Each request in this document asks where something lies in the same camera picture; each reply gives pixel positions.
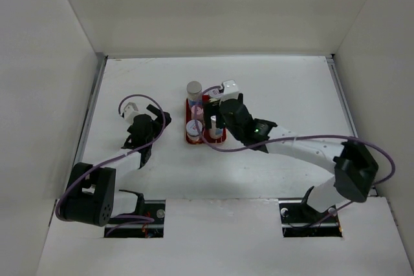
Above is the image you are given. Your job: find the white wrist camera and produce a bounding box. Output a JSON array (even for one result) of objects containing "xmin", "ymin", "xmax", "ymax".
[
  {"xmin": 220, "ymin": 80, "xmax": 239, "ymax": 101},
  {"xmin": 120, "ymin": 102, "xmax": 140, "ymax": 125}
]

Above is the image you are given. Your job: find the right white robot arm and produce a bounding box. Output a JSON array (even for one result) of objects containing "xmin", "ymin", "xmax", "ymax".
[{"xmin": 202, "ymin": 95, "xmax": 378, "ymax": 222}]

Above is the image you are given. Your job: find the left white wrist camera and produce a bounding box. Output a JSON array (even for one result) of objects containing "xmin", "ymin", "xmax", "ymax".
[{"xmin": 120, "ymin": 102, "xmax": 140, "ymax": 125}]

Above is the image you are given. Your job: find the silver lid shaker bottle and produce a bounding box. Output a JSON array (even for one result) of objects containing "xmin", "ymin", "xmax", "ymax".
[{"xmin": 209, "ymin": 116, "xmax": 223, "ymax": 140}]

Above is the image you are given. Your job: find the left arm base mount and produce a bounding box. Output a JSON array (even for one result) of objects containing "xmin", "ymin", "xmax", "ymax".
[{"xmin": 103, "ymin": 190, "xmax": 166, "ymax": 239}]

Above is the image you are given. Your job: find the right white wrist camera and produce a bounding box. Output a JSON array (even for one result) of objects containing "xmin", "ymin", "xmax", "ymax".
[{"xmin": 220, "ymin": 80, "xmax": 239, "ymax": 101}]

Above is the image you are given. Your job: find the red rectangular tray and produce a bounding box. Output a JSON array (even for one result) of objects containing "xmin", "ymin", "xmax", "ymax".
[{"xmin": 184, "ymin": 99, "xmax": 228, "ymax": 145}]

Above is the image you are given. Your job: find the blue label shaker bottle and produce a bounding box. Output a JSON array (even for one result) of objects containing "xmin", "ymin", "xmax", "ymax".
[{"xmin": 186, "ymin": 81, "xmax": 202, "ymax": 108}]

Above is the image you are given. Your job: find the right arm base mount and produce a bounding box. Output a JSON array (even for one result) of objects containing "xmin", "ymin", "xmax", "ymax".
[{"xmin": 279, "ymin": 187, "xmax": 342, "ymax": 238}]

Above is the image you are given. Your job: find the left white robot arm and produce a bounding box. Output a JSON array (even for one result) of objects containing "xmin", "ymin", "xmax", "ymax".
[{"xmin": 56, "ymin": 103, "xmax": 171, "ymax": 227}]

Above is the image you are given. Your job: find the pink spice jar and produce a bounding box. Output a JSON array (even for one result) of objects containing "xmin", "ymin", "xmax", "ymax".
[{"xmin": 190, "ymin": 105, "xmax": 204, "ymax": 122}]

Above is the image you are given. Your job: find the blue lid spice jar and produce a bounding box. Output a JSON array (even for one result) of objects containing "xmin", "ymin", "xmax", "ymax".
[
  {"xmin": 186, "ymin": 120, "xmax": 203, "ymax": 143},
  {"xmin": 208, "ymin": 88, "xmax": 223, "ymax": 99}
]

